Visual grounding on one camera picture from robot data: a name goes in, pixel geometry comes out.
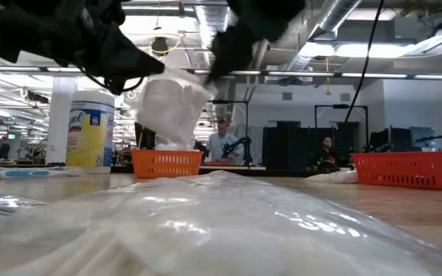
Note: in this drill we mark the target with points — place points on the Lysol wipes canister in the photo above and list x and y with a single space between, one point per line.
88 130

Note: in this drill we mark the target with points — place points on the black computer monitor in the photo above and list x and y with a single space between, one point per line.
144 138

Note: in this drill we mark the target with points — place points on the black overhead camera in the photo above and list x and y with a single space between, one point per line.
160 46

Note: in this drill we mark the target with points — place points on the clear bag of cotton swabs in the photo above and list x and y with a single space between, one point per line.
205 230
167 146
171 107
336 177

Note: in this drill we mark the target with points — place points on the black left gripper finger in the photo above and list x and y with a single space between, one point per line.
117 76
129 53

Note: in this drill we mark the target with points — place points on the black aluminium table frame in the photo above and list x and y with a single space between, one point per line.
282 171

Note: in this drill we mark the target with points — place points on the overhead LED light bar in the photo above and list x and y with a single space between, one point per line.
320 74

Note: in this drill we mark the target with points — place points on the blue toothbrush in clear wrapper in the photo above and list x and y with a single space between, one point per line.
33 173

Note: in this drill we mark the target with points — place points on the black metal frame stand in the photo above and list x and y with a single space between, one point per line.
240 102
340 105

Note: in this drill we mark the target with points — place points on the grey computer monitor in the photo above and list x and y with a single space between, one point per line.
422 138

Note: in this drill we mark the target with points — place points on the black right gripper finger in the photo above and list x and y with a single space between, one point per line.
240 50
221 50

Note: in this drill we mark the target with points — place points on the white column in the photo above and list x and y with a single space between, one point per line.
61 122

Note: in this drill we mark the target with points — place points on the person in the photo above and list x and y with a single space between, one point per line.
324 151
221 143
4 149

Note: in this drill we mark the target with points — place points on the red plastic basket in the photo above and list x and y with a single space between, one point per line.
405 170

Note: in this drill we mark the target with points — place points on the silver ceiling air duct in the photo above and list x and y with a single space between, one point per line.
209 19
336 15

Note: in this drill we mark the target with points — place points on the black partition panel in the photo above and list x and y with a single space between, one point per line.
286 147

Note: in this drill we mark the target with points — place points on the orange plastic basket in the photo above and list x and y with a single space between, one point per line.
165 164

